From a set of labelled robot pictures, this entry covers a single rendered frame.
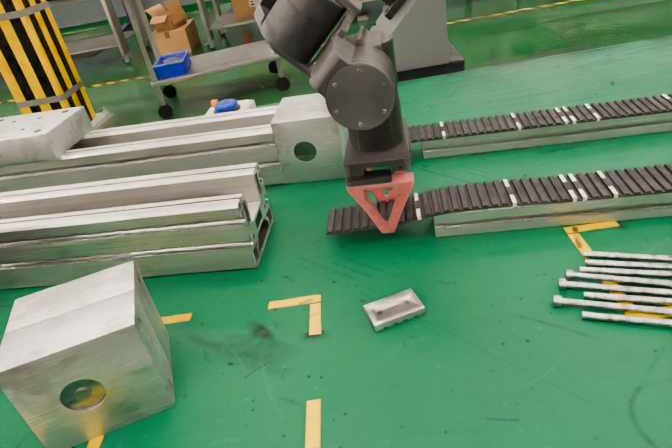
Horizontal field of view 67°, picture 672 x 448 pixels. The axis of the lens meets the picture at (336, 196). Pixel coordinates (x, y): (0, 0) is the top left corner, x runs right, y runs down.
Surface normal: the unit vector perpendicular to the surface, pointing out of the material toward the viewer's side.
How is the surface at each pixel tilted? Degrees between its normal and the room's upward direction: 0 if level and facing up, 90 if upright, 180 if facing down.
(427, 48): 90
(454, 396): 0
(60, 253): 90
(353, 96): 89
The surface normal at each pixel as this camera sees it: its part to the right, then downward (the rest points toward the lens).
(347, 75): -0.11, 0.50
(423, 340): -0.17, -0.85
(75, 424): 0.34, 0.43
